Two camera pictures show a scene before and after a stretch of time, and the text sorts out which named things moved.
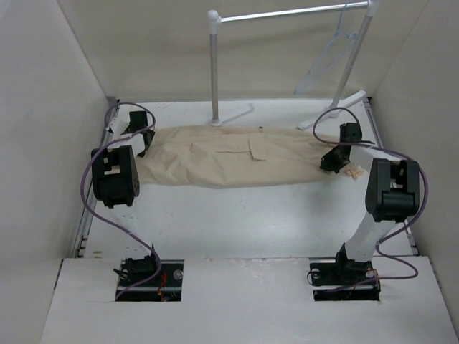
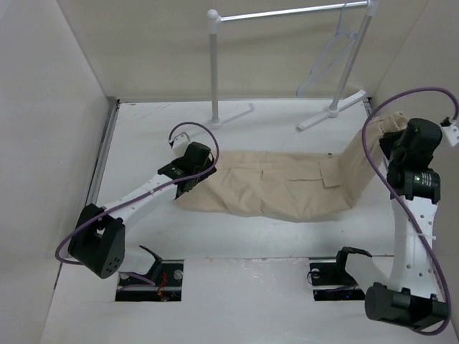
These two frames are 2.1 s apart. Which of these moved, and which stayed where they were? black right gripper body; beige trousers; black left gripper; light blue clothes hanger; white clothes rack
Moved: black left gripper; black right gripper body; beige trousers
Stayed: white clothes rack; light blue clothes hanger
